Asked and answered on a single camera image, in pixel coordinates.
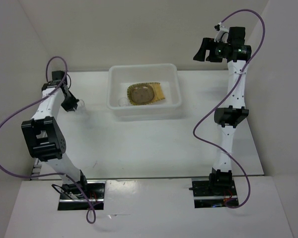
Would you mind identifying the clear glass plate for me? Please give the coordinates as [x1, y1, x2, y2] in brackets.
[127, 84, 154, 105]

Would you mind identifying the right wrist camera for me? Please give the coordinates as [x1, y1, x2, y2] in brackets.
[214, 22, 229, 42]

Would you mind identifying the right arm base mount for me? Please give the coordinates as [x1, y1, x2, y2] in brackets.
[189, 178, 239, 208]

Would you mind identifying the white plastic bin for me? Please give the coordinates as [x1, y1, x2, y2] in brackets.
[107, 63, 182, 121]

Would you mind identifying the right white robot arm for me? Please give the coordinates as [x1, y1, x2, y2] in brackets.
[193, 24, 252, 195]

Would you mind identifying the aluminium table rail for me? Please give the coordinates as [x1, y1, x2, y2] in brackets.
[31, 159, 42, 177]

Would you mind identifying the small clear glass cup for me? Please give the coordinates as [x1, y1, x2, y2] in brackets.
[118, 97, 131, 107]
[75, 99, 86, 113]

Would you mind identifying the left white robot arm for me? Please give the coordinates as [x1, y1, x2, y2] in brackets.
[21, 70, 89, 198]

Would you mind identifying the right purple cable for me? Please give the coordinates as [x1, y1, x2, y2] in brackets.
[193, 8, 267, 208]

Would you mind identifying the bamboo woven tray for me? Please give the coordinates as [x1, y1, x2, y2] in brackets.
[129, 82, 165, 105]

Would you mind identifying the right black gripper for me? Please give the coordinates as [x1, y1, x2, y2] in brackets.
[193, 37, 229, 62]

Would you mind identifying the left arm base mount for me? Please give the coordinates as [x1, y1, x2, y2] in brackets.
[51, 180, 106, 211]

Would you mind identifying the purple cable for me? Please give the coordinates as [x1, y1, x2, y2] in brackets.
[0, 56, 101, 224]
[193, 8, 267, 208]

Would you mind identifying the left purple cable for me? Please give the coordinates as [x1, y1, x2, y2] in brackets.
[0, 56, 101, 224]

